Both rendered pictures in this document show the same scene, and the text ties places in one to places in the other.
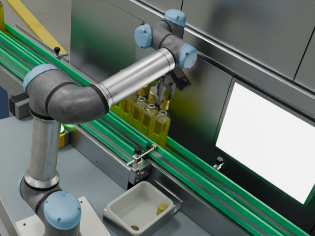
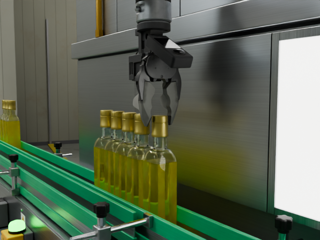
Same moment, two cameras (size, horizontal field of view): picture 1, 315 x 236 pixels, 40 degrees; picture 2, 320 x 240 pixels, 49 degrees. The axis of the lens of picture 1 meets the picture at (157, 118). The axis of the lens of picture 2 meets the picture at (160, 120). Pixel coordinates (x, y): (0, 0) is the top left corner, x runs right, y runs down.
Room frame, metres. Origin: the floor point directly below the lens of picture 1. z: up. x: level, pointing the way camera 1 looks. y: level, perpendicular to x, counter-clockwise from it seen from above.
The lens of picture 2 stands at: (0.65, -0.24, 1.22)
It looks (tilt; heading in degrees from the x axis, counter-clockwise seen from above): 5 degrees down; 18
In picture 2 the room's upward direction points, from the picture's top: straight up
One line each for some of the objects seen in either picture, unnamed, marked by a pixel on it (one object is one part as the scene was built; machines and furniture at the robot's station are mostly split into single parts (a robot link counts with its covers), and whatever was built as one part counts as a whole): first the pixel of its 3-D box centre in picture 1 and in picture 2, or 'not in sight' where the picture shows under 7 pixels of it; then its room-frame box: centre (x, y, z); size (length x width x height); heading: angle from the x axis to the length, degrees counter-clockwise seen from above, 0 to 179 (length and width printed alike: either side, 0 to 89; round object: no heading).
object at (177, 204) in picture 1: (144, 210); not in sight; (1.11, -0.02, 0.79); 0.27 x 0.17 x 0.08; 144
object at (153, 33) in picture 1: (155, 36); not in sight; (1.29, 0.06, 1.45); 0.11 x 0.11 x 0.08; 49
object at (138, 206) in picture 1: (139, 212); not in sight; (1.09, 0.00, 0.80); 0.22 x 0.17 x 0.09; 144
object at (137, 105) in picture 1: (138, 119); (129, 185); (1.42, 0.08, 0.99); 0.06 x 0.06 x 0.21; 53
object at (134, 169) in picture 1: (140, 157); (113, 233); (1.24, 0.04, 0.95); 0.17 x 0.03 x 0.12; 144
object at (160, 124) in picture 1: (159, 133); (159, 196); (1.36, -0.02, 0.99); 0.06 x 0.06 x 0.21; 55
